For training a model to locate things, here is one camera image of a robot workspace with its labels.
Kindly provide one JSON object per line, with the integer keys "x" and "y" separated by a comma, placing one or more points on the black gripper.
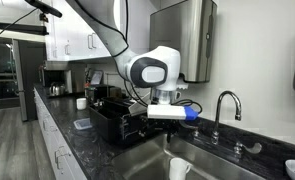
{"x": 166, "y": 125}

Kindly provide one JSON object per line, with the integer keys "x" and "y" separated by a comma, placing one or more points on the white ceramic mug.
{"x": 178, "y": 169}

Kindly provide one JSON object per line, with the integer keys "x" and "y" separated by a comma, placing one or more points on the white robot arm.
{"x": 157, "y": 69}

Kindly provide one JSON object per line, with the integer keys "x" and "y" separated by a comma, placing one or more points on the stainless steel sink basin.
{"x": 157, "y": 159}

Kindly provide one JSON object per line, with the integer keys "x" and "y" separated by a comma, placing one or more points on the small white cup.
{"x": 81, "y": 103}

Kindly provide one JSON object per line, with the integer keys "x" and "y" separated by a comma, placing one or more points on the white square plate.
{"x": 136, "y": 108}

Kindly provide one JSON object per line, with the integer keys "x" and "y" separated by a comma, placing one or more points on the chrome gooseneck faucet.
{"x": 238, "y": 115}

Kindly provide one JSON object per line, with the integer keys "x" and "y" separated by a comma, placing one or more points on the black dish drying rack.
{"x": 113, "y": 122}

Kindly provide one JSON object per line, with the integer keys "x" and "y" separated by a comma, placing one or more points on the framed picture on counter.
{"x": 96, "y": 77}

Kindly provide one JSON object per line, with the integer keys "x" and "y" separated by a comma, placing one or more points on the white lower cabinets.
{"x": 64, "y": 163}

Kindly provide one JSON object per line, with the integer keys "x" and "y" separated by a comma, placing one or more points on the steel paper towel dispenser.
{"x": 188, "y": 27}

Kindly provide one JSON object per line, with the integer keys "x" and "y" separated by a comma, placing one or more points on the steel kettle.
{"x": 57, "y": 89}

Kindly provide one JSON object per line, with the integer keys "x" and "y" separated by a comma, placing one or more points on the black coffee machine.
{"x": 62, "y": 76}

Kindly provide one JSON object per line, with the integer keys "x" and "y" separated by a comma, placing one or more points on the stainless steel refrigerator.
{"x": 28, "y": 57}

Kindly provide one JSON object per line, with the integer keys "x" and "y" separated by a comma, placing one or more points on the chrome left faucet handle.
{"x": 194, "y": 128}

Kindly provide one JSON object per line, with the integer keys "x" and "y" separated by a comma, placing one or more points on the chrome faucet handle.
{"x": 240, "y": 148}
{"x": 194, "y": 128}

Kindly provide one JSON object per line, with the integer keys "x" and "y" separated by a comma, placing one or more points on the chrome right faucet handle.
{"x": 240, "y": 148}

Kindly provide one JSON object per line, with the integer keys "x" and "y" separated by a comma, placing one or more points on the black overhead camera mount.
{"x": 26, "y": 16}

